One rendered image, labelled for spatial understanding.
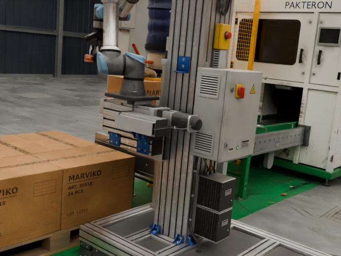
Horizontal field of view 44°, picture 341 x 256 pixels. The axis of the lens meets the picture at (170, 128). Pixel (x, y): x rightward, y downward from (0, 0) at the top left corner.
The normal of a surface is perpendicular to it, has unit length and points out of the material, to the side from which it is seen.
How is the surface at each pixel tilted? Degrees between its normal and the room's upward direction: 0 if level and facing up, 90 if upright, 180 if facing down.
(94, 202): 90
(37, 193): 90
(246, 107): 90
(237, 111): 90
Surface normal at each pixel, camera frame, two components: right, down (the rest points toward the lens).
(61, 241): 0.73, 0.18
